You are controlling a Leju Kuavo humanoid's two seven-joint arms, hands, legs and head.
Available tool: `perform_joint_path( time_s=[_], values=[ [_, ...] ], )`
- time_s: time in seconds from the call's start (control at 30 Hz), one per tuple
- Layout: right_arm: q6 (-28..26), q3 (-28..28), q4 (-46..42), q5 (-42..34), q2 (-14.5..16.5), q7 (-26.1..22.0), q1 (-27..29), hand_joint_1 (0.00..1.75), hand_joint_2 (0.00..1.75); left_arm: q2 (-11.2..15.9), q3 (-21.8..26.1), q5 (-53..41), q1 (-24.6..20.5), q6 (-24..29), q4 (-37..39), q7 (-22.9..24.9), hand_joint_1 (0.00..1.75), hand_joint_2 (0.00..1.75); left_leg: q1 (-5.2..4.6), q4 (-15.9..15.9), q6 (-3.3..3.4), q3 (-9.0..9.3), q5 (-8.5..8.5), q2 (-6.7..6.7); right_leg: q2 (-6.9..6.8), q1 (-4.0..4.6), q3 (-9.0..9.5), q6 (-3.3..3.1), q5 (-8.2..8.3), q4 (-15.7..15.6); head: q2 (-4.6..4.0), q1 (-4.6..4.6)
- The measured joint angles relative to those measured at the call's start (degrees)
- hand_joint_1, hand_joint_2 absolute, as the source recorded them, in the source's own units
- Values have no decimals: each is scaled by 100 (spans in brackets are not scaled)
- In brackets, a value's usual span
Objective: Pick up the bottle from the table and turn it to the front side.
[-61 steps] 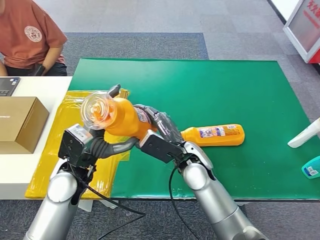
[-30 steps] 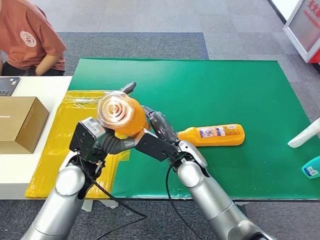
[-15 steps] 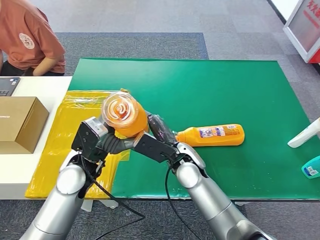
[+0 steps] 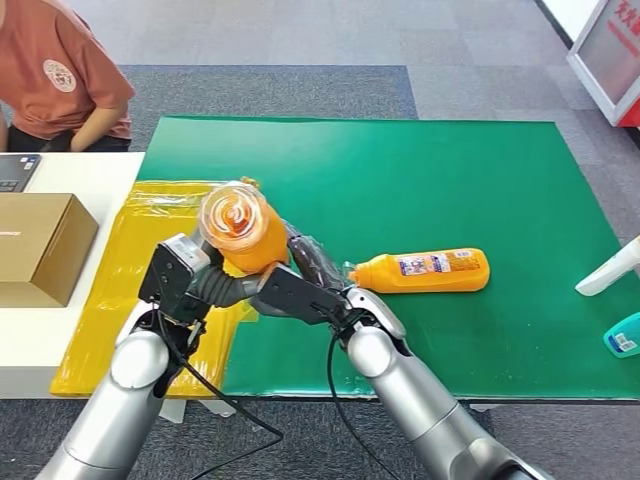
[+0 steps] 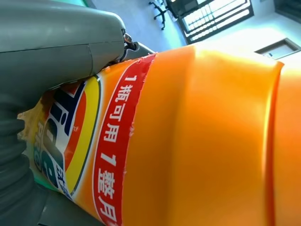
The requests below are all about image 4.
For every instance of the teal plastic bottle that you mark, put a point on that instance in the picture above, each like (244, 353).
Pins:
(625, 336)

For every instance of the green table mat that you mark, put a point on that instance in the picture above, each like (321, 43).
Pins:
(400, 185)

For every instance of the person's left forearm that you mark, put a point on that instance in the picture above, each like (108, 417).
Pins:
(97, 126)

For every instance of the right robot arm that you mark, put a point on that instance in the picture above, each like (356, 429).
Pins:
(425, 411)

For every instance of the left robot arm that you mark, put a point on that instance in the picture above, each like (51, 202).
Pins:
(125, 411)

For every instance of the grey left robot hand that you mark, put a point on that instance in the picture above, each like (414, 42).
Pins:
(315, 265)

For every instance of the orange plastic bottle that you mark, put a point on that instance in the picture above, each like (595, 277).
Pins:
(250, 245)
(425, 272)

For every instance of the yellow plastic wrapped tray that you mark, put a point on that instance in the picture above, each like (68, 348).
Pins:
(115, 265)

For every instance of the dark grey laptop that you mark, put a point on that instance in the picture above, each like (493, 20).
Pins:
(17, 172)

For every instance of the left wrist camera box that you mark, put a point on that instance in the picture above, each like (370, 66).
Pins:
(170, 278)

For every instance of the person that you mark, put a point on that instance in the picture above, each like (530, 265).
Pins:
(50, 99)

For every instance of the brown cardboard box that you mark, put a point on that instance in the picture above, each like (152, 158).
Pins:
(35, 245)

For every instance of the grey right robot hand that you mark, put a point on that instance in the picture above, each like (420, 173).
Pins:
(300, 295)

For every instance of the white table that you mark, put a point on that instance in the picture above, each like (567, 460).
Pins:
(30, 344)

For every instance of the white plastic bottle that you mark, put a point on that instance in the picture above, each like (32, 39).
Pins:
(610, 268)

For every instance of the white framed red sign board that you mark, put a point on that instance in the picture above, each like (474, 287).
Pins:
(610, 60)

